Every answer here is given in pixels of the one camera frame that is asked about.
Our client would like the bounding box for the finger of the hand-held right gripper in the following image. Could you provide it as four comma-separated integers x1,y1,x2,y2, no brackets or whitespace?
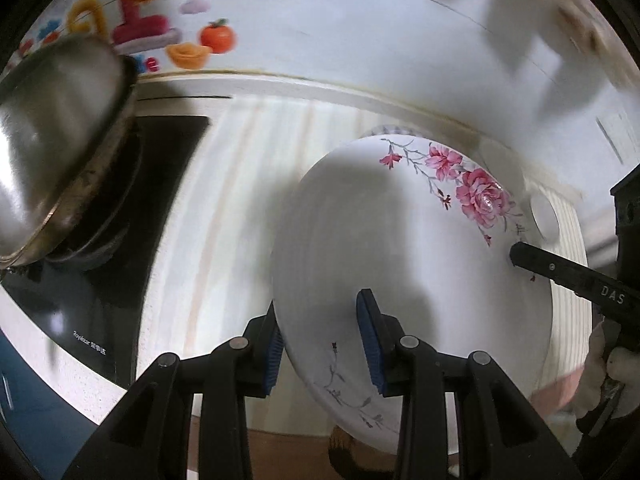
509,241,640,318

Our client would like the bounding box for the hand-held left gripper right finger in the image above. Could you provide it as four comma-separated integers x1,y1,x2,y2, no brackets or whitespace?
356,288,586,480

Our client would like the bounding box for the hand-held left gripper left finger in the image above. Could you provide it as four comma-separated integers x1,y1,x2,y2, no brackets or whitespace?
65,300,287,480

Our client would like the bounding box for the white plate with pink flowers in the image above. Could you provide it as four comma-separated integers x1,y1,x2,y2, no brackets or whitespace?
270,136,553,453

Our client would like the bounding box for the white plate with blue leaves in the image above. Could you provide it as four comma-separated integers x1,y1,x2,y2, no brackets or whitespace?
357,124,436,141

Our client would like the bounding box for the person's right hand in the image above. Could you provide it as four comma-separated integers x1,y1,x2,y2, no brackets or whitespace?
574,321,627,420

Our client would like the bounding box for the striped table mat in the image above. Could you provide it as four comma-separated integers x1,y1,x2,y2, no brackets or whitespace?
135,95,591,441

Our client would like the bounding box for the black glass stove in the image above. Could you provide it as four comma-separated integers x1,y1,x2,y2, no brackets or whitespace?
0,95,211,391

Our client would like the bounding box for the blue cabinet front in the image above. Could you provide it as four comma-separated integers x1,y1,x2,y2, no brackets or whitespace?
0,335,96,466

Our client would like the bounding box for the stainless steel pot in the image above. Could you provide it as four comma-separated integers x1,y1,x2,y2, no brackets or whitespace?
0,35,141,267

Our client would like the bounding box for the white wall socket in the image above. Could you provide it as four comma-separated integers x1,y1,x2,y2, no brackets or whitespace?
596,105,640,165

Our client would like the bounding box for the colourful wall sticker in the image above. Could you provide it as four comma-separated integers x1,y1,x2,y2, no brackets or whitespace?
10,0,261,76

